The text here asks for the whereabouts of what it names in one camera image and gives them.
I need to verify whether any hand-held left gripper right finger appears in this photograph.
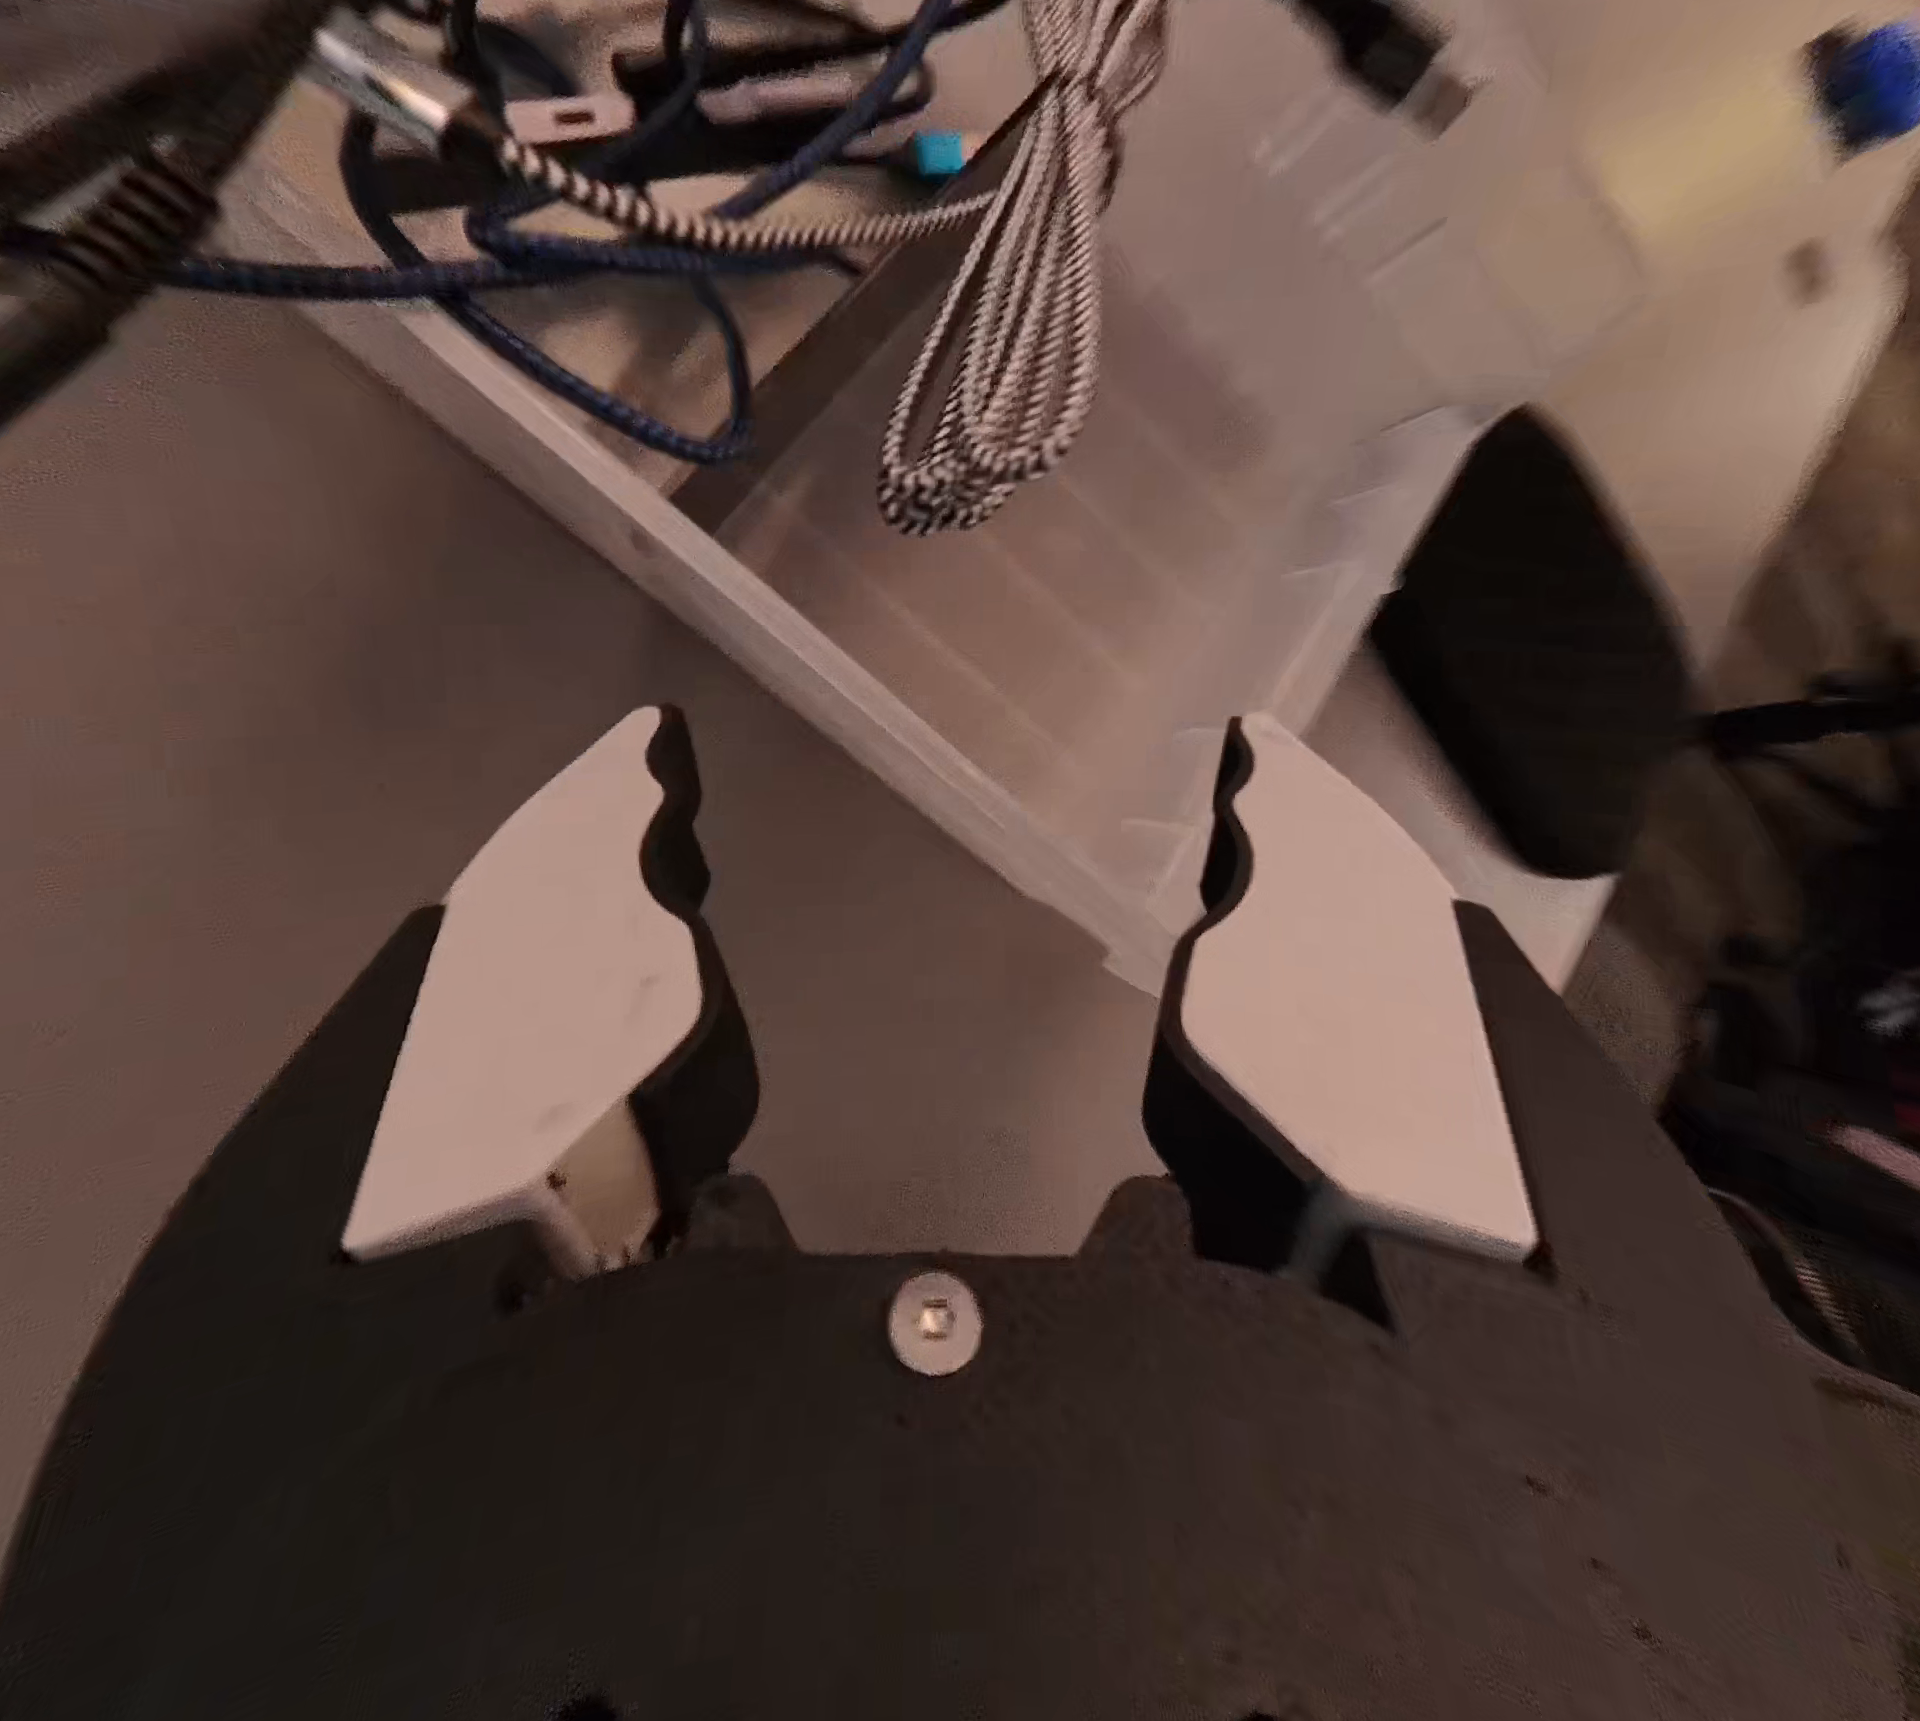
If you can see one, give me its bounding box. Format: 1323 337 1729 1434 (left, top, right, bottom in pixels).
1140 713 1559 1272

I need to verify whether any blue braided cable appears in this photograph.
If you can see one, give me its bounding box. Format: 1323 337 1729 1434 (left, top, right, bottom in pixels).
143 0 1000 473

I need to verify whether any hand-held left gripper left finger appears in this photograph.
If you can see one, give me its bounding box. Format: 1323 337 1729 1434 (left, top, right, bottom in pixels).
341 705 762 1277

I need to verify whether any small grey adapter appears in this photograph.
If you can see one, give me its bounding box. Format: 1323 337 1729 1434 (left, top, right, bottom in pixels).
507 90 651 145

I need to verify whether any black white braided usb cable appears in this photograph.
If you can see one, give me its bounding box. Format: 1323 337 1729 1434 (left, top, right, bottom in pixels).
307 0 1266 541

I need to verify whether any blue object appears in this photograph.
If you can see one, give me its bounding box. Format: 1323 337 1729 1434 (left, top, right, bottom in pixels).
1805 22 1920 151

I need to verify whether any clear plastic bin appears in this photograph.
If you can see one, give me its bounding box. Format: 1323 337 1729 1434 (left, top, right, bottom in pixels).
211 0 1653 998

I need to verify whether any black wrist rest pad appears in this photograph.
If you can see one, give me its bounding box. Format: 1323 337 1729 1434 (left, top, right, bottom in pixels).
1368 404 1700 878

